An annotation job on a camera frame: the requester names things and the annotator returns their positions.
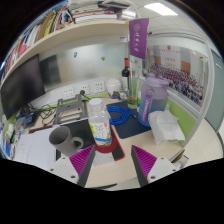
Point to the flat round red coaster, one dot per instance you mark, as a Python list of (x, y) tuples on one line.
[(114, 143)]

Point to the dark wine bottle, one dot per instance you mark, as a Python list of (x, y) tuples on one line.
[(126, 75)]

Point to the dark blue mouse pad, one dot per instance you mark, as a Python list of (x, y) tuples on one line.
[(130, 128)]

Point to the clear plastic drink bottle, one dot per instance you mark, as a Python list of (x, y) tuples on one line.
[(99, 128)]

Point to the group photo poster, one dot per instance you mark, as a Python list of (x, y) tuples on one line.
[(180, 75)]

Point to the white ceramic jar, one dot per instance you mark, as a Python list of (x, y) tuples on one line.
[(113, 86)]

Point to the black computer monitor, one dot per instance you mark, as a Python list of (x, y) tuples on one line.
[(21, 90)]

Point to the small blue electronic device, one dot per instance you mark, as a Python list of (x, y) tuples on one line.
[(30, 118)]

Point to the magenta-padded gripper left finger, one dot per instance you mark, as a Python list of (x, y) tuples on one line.
[(80, 161)]

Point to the purple pennant flag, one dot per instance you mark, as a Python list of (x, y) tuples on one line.
[(139, 38)]

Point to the crumpled white tissue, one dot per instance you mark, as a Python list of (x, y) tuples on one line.
[(166, 126)]

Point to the black red-edged desk mat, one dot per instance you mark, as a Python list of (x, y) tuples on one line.
[(83, 130)]

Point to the white wall power outlet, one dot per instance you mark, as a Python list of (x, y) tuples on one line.
[(83, 88), (68, 93), (98, 86)]

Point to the grey mug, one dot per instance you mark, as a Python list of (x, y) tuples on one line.
[(61, 140)]

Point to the shelf unit with books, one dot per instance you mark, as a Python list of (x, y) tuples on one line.
[(66, 31)]

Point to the glass with yellow liquid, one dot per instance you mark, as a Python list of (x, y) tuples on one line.
[(134, 96)]

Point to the purple translucent water jug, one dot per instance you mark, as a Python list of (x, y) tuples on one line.
[(155, 100)]

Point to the white paper sheet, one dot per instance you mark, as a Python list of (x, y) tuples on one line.
[(36, 148)]

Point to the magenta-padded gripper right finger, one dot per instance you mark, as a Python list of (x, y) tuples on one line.
[(146, 160)]

